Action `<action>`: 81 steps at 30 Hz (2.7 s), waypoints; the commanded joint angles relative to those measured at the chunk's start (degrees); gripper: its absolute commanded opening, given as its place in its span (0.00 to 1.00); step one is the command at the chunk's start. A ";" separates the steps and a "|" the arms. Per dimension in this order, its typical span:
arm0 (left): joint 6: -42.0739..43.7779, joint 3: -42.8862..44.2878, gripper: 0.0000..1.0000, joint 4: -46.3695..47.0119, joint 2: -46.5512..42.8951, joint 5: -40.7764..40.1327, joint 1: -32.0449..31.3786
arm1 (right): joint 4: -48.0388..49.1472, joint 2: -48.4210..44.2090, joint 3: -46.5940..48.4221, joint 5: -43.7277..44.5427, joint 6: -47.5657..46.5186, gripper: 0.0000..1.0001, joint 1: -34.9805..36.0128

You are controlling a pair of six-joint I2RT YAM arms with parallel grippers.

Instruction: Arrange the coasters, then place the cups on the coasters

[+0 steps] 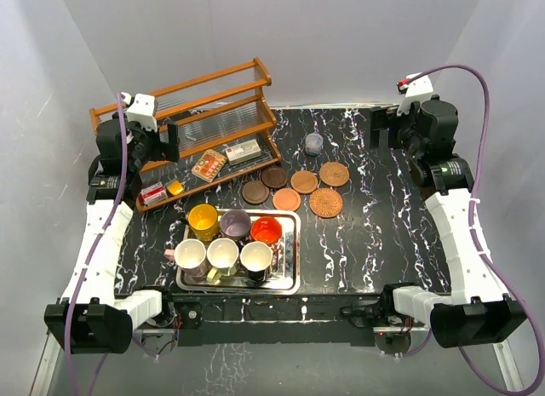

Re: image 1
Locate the woven rattan coaster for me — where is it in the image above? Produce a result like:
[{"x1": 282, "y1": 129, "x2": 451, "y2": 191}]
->
[
  {"x1": 319, "y1": 162, "x2": 350, "y2": 187},
  {"x1": 309, "y1": 188, "x2": 343, "y2": 218}
]

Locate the yellow mug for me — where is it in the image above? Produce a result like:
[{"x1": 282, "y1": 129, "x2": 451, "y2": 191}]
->
[{"x1": 181, "y1": 204, "x2": 220, "y2": 243}]

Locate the dark wooden coaster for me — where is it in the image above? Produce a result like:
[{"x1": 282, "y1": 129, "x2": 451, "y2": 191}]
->
[
  {"x1": 242, "y1": 181, "x2": 270, "y2": 205},
  {"x1": 261, "y1": 165, "x2": 288, "y2": 189}
]

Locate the light wooden coaster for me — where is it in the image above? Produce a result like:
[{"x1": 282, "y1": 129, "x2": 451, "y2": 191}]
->
[
  {"x1": 290, "y1": 170, "x2": 318, "y2": 194},
  {"x1": 272, "y1": 188, "x2": 301, "y2": 211}
]

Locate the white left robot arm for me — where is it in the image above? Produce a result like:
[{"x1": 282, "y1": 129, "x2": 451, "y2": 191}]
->
[{"x1": 44, "y1": 118, "x2": 179, "y2": 354}]

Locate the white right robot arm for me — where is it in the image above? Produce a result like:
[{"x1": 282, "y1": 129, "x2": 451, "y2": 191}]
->
[{"x1": 370, "y1": 96, "x2": 526, "y2": 348}]

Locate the yellow small block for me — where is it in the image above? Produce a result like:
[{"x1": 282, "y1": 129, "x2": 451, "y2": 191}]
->
[{"x1": 165, "y1": 180, "x2": 184, "y2": 196}]

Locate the red white small box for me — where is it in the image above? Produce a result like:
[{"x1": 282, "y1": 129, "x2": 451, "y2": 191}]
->
[{"x1": 139, "y1": 181, "x2": 168, "y2": 206}]

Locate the orange wooden shelf rack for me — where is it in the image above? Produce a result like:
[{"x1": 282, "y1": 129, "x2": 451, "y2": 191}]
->
[{"x1": 89, "y1": 58, "x2": 282, "y2": 212}]

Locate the small clear plastic jar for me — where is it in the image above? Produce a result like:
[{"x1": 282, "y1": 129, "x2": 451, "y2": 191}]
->
[{"x1": 305, "y1": 133, "x2": 324, "y2": 157}]

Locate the white cardboard box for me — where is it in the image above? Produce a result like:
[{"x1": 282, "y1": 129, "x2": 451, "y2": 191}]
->
[{"x1": 224, "y1": 139, "x2": 261, "y2": 165}]

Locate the purple mug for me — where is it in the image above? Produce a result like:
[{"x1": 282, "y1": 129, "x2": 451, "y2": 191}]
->
[{"x1": 220, "y1": 209, "x2": 252, "y2": 241}]

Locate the orange-red mug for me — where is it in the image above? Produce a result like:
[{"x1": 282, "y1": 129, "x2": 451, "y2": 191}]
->
[{"x1": 250, "y1": 216, "x2": 282, "y2": 245}]

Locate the black white mug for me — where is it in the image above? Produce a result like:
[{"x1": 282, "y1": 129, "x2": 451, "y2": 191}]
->
[{"x1": 240, "y1": 242, "x2": 273, "y2": 284}]

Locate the silver metal tray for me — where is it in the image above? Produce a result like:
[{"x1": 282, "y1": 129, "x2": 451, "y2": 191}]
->
[{"x1": 165, "y1": 209, "x2": 301, "y2": 296}]

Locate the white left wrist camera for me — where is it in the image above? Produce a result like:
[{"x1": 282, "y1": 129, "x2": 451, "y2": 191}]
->
[{"x1": 121, "y1": 92, "x2": 158, "y2": 133}]

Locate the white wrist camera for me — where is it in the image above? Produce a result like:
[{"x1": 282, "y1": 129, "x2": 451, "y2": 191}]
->
[
  {"x1": 121, "y1": 92, "x2": 158, "y2": 133},
  {"x1": 396, "y1": 74, "x2": 433, "y2": 117}
]

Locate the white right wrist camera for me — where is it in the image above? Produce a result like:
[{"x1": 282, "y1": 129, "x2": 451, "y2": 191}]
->
[{"x1": 396, "y1": 74, "x2": 433, "y2": 117}]

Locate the pink handled white mug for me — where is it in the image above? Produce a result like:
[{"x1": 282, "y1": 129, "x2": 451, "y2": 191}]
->
[{"x1": 163, "y1": 238, "x2": 210, "y2": 278}]

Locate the green handled white mug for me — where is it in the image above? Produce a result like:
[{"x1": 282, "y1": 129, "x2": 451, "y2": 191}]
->
[{"x1": 206, "y1": 238, "x2": 239, "y2": 284}]

